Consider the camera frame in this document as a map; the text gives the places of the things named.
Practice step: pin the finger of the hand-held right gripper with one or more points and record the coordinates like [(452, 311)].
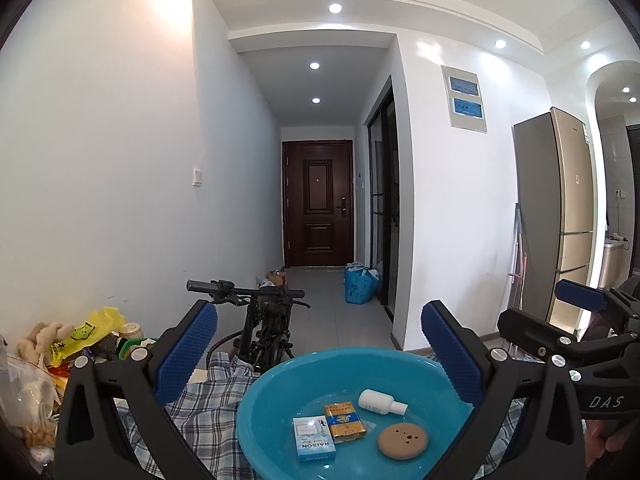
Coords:
[(525, 327), (580, 296)]

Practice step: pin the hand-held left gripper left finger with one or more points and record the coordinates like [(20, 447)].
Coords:
[(187, 355)]

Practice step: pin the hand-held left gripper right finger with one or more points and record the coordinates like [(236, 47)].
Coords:
[(450, 355)]

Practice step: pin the white plastic bottle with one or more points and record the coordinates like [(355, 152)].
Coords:
[(375, 400)]

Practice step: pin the round tan compact case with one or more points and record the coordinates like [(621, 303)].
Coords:
[(402, 441)]

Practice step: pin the teal plastic basin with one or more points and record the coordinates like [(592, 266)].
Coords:
[(280, 390)]

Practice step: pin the gold and blue cigarette pack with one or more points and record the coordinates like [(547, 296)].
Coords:
[(345, 422)]

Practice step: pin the blue and white carton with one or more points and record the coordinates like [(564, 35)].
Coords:
[(314, 440)]

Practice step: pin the person's right hand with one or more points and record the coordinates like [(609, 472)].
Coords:
[(595, 442)]

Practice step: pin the white appliance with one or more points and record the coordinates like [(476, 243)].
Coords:
[(615, 260)]

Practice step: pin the blue plaid cloth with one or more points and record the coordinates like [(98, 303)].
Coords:
[(210, 410)]

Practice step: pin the cream lidded jar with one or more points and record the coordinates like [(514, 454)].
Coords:
[(131, 330)]

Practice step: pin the folded drying rack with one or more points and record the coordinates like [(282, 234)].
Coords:
[(520, 260)]

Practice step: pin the gold refrigerator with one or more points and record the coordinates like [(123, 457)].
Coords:
[(560, 210)]

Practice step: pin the yellow plastic bag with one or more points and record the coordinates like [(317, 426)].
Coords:
[(95, 332)]

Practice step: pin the black bicycle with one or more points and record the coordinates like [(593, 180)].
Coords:
[(272, 310)]

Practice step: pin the blue woven bag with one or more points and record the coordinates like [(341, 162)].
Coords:
[(360, 285)]

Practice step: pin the orange and white bag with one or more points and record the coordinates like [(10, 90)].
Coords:
[(276, 278)]

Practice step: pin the beige plush toy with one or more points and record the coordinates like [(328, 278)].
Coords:
[(45, 337)]

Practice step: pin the clear plastic bag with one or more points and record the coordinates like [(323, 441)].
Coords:
[(25, 390)]

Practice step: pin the black framed glass door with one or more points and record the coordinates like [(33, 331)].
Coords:
[(385, 200)]

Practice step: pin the brown entrance door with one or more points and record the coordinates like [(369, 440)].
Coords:
[(317, 210)]

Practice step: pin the white wall switch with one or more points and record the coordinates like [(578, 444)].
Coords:
[(197, 177)]

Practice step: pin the grey wall distribution panel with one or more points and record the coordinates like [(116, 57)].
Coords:
[(465, 100)]

